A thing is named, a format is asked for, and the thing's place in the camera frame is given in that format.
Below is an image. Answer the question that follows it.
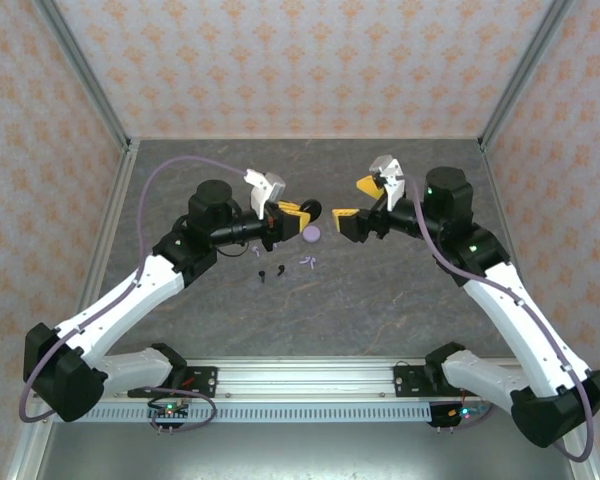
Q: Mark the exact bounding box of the black earbud charging case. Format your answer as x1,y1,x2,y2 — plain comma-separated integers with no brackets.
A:
299,198,324,222

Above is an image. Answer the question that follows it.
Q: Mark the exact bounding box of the small controller circuit board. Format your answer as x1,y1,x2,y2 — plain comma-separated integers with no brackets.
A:
429,402,486,427
147,399,191,420

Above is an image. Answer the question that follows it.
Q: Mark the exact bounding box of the grey metal platform sheet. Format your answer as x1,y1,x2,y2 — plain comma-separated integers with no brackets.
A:
34,418,579,480

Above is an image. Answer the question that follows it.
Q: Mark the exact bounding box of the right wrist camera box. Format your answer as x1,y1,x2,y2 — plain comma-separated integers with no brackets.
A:
368,154,407,212

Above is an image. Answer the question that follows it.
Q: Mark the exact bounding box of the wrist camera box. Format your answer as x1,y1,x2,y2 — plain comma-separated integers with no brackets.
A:
368,154,407,212
243,168,287,220

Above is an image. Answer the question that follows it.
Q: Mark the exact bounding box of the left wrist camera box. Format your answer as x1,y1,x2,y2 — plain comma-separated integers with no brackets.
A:
243,168,287,220

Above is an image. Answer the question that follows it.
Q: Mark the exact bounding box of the aluminium table edge rail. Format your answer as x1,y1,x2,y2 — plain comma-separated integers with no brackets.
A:
479,139,551,360
72,139,141,346

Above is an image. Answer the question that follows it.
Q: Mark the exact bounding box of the aluminium frame post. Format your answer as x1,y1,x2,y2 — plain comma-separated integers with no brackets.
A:
32,0,134,151
478,0,579,151

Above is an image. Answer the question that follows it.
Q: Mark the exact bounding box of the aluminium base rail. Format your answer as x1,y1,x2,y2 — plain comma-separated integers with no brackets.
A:
99,355,526,401

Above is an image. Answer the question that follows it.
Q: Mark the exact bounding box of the slotted white cable duct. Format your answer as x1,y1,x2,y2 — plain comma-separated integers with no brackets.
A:
87,402,431,425

